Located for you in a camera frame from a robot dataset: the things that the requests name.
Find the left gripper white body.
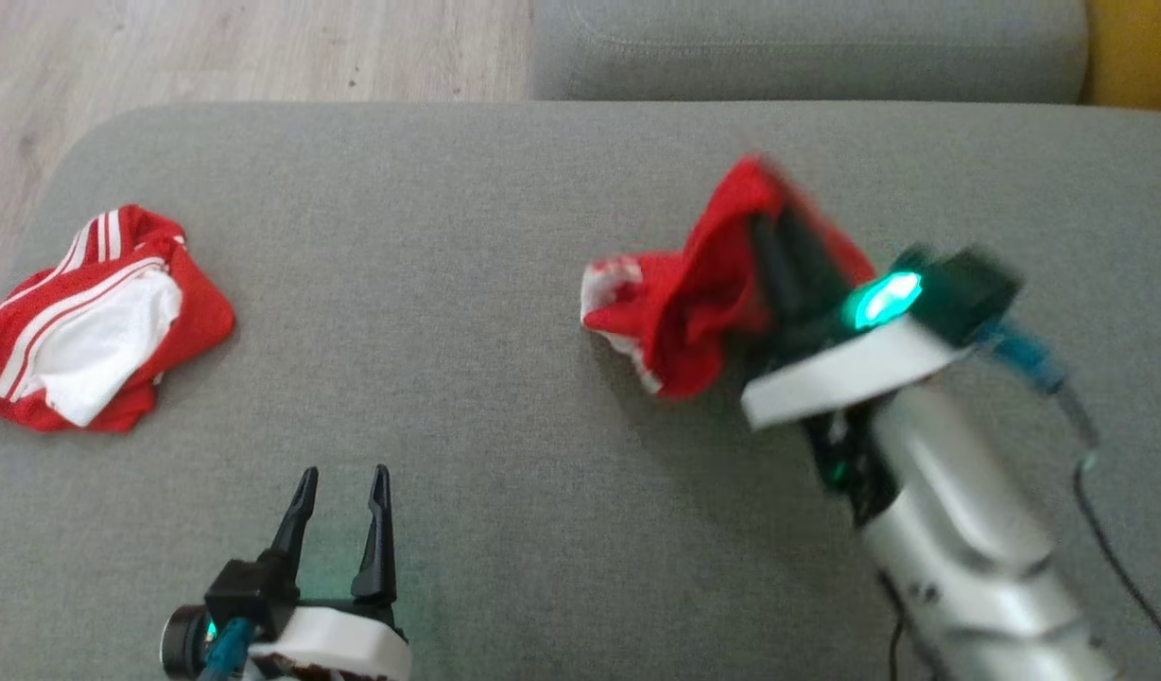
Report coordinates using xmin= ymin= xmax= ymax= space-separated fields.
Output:
xmin=248 ymin=594 xmax=413 ymax=681

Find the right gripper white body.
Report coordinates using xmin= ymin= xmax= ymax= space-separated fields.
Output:
xmin=739 ymin=312 xmax=971 ymax=432

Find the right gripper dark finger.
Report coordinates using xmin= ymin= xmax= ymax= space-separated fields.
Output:
xmin=777 ymin=201 xmax=863 ymax=323
xmin=747 ymin=214 xmax=806 ymax=353

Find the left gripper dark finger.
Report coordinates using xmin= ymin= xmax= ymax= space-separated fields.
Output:
xmin=351 ymin=463 xmax=398 ymax=607
xmin=262 ymin=466 xmax=320 ymax=580

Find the red white garment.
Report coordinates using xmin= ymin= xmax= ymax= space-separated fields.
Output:
xmin=580 ymin=156 xmax=876 ymax=400

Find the red white basketball jersey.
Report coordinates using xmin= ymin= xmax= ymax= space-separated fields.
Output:
xmin=0 ymin=203 xmax=236 ymax=434

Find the grey fabric sofa seat cushion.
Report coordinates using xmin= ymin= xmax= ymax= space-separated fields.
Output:
xmin=0 ymin=99 xmax=1161 ymax=681

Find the yellow object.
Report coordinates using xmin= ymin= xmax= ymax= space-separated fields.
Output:
xmin=1082 ymin=0 xmax=1161 ymax=113

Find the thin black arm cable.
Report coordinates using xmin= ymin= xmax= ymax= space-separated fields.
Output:
xmin=878 ymin=569 xmax=924 ymax=681

